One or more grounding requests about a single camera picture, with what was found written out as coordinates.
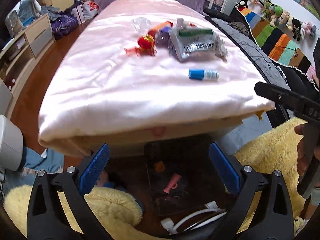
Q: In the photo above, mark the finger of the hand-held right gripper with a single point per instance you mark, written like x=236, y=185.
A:
x=275, y=93

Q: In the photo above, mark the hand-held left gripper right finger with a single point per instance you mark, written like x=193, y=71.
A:
x=225, y=172

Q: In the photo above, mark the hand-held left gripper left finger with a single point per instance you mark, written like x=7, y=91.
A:
x=95, y=170

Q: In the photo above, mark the dark transparent bin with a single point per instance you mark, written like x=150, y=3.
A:
x=200, y=155

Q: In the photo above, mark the blue and white tube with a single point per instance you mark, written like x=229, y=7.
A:
x=203, y=74

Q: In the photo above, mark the silver foil pouch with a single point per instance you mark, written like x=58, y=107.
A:
x=197, y=45

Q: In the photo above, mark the red wrapper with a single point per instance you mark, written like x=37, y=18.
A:
x=146, y=45

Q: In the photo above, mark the person's right hand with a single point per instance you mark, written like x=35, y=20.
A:
x=301, y=152

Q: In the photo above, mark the black sofa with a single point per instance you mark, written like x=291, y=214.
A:
x=297, y=80

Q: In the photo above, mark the light blue fluffy rug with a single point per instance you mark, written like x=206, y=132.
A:
x=242, y=137

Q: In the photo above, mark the yellow fluffy blanket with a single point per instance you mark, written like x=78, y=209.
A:
x=270, y=150

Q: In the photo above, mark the pink plastic item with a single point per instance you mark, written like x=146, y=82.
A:
x=171, y=183

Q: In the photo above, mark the beige table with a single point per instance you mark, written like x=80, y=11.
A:
x=190, y=130

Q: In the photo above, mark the person's blue jeans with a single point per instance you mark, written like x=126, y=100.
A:
x=37, y=160

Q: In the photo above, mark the dark grey blanket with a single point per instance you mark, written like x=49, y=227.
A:
x=245, y=42

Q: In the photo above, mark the striped crochet blanket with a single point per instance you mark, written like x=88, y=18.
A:
x=265, y=33

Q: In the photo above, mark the small orange item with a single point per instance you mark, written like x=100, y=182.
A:
x=159, y=166

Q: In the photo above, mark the dark olive cloth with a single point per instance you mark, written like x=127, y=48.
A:
x=237, y=26

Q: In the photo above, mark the row of plush toys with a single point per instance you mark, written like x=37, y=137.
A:
x=277, y=12

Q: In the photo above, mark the pink satin tablecloth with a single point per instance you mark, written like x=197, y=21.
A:
x=112, y=85

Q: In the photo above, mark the white plastic container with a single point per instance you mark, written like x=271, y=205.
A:
x=10, y=142

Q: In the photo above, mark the black pillow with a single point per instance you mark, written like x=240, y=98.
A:
x=213, y=12

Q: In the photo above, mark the orange tube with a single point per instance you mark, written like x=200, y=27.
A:
x=161, y=27

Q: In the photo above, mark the wooden drawer cabinet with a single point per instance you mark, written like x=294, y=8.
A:
x=40, y=35

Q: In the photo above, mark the purple bag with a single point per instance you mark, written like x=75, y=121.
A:
x=63, y=25

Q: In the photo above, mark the crumpled clear plastic cup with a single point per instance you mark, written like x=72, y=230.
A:
x=141, y=23

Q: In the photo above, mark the red and white bag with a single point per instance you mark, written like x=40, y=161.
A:
x=90, y=7

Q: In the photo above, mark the blue and white pet carrier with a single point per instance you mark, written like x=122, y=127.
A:
x=25, y=15

